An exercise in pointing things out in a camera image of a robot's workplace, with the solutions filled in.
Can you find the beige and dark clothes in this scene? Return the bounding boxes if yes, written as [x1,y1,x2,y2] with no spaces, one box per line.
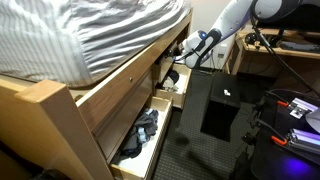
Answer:
[162,70,180,92]

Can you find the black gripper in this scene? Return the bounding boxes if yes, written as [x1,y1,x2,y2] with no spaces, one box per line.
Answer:
[169,45,183,57]

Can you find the light wooden bed frame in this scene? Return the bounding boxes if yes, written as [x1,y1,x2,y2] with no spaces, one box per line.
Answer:
[0,16,191,180]

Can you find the white wall power outlet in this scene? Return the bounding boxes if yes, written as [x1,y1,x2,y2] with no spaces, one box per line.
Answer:
[217,44,227,58]

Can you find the upper orange handled clamp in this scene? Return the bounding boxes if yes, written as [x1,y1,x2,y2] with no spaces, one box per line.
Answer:
[277,101,289,107]

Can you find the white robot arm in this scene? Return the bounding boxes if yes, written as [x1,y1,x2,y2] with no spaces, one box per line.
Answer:
[172,0,320,69]

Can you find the orange handled clamp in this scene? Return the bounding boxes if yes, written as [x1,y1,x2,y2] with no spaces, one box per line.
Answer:
[277,101,289,107]
[271,136,287,146]

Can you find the grey striped bed sheet mattress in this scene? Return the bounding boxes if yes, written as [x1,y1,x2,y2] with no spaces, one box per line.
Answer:
[0,0,191,88]

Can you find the wooden drawer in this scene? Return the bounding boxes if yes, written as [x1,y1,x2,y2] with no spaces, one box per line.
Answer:
[157,57,173,82]
[110,97,172,180]
[154,63,191,109]

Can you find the dark grey clothes pile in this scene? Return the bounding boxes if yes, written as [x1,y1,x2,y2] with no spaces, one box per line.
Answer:
[120,108,159,158]

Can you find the wooden desk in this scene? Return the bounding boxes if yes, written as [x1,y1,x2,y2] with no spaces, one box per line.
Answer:
[223,30,320,97]

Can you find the lower orange handled clamp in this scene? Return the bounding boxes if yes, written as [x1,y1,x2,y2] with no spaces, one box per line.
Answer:
[271,136,287,146]

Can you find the black computer monitor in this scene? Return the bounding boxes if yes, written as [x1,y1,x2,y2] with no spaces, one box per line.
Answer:
[253,0,320,32]

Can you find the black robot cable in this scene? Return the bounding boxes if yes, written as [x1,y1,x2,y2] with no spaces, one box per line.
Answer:
[250,0,320,98]

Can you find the black headphones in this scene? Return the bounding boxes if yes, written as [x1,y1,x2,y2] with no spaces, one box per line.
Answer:
[245,33,281,48]

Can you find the black keyboard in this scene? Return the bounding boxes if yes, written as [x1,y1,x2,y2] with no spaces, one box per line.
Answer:
[279,41,320,53]

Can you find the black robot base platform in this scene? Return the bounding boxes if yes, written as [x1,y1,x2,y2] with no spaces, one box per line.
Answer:
[232,88,320,180]

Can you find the upper aluminium extrusion rail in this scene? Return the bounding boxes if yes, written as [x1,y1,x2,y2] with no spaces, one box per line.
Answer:
[288,98,318,119]

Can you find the black computer tower case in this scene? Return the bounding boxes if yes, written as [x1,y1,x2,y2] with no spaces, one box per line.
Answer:
[200,72,241,141]

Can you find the aluminium extrusion rail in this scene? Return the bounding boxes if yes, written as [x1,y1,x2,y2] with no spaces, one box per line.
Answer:
[288,98,318,119]
[287,129,320,155]

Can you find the lower aluminium extrusion rail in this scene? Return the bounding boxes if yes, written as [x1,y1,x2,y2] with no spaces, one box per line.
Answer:
[287,129,320,155]

